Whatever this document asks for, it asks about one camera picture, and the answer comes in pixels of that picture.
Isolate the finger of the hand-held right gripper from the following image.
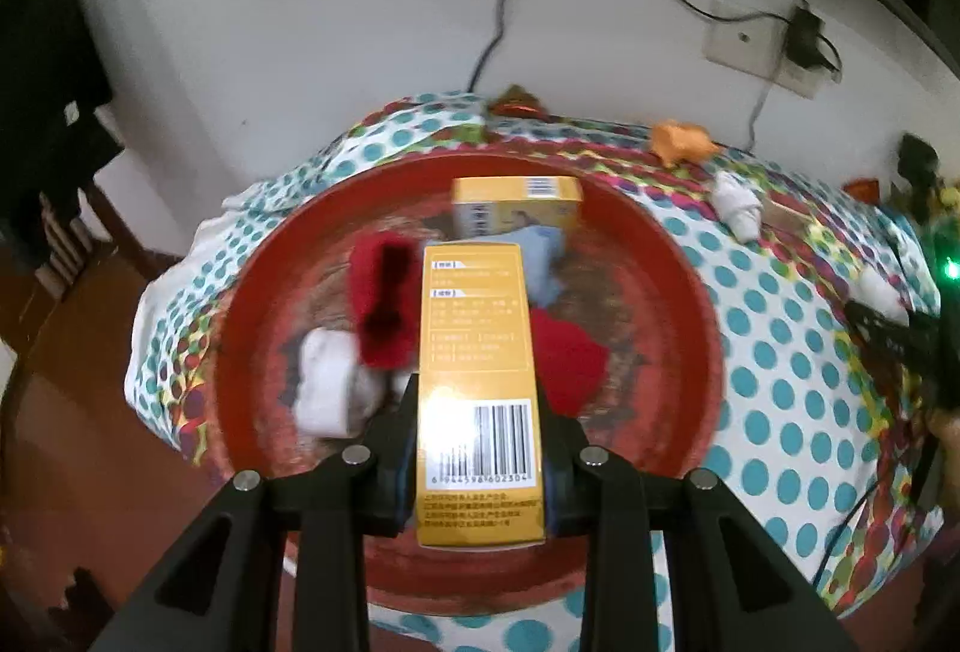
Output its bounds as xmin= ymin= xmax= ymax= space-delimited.
xmin=846 ymin=299 xmax=931 ymax=398

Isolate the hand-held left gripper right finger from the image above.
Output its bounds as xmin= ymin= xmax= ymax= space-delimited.
xmin=536 ymin=389 xmax=860 ymax=652

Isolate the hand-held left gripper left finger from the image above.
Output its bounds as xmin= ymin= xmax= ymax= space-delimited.
xmin=86 ymin=373 xmax=421 ymax=652

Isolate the white sock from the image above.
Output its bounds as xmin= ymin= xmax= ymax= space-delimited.
xmin=294 ymin=327 xmax=410 ymax=439
xmin=710 ymin=170 xmax=766 ymax=242
xmin=851 ymin=265 xmax=910 ymax=327

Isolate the yellow medicine box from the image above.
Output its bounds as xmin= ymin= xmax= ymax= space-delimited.
xmin=415 ymin=241 xmax=550 ymax=550
xmin=450 ymin=175 xmax=584 ymax=244

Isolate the red sock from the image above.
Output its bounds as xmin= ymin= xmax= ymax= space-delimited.
xmin=349 ymin=234 xmax=421 ymax=372
xmin=529 ymin=309 xmax=610 ymax=414

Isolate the red round basin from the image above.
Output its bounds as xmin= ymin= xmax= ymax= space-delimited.
xmin=214 ymin=152 xmax=725 ymax=615

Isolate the light blue sock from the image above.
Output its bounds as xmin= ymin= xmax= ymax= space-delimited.
xmin=495 ymin=226 xmax=571 ymax=309

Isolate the person's right forearm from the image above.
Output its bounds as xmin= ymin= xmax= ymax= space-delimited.
xmin=928 ymin=410 xmax=960 ymax=510

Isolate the polka-dot tablecloth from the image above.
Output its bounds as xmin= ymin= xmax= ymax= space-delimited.
xmin=124 ymin=91 xmax=942 ymax=652

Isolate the orange toy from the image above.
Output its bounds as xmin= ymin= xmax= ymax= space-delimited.
xmin=649 ymin=121 xmax=719 ymax=167

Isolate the black charger plug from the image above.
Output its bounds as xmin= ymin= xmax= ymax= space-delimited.
xmin=784 ymin=2 xmax=842 ymax=75

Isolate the small orange candy wrapper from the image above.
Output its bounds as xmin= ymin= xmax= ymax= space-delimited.
xmin=487 ymin=85 xmax=552 ymax=116

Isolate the dark wooden chair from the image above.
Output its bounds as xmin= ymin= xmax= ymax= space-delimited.
xmin=0 ymin=0 xmax=185 ymax=338

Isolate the grey charger cable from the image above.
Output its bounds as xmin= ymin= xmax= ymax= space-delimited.
xmin=748 ymin=73 xmax=775 ymax=152

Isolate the white wall outlet plate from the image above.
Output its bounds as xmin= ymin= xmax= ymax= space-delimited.
xmin=701 ymin=0 xmax=826 ymax=99

